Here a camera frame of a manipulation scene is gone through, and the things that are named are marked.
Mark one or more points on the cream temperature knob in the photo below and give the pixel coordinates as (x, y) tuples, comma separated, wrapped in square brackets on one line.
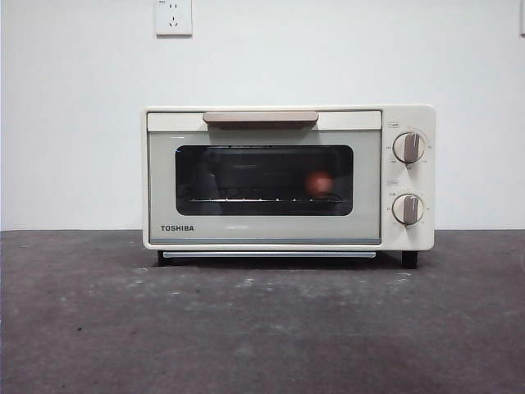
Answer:
[(409, 147)]

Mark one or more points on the cream timer knob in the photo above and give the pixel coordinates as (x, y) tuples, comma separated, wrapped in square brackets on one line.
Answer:
[(408, 209)]

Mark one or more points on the white wall socket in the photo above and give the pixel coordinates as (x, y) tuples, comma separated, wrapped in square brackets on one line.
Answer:
[(174, 18)]

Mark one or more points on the cream Toshiba toaster oven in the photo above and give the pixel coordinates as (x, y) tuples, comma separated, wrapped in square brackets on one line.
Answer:
[(410, 117)]

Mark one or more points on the metal crumb tray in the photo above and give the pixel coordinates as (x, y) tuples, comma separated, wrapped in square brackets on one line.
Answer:
[(266, 254)]

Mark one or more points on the brown egg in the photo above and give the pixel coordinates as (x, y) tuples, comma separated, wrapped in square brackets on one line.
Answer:
[(319, 182)]

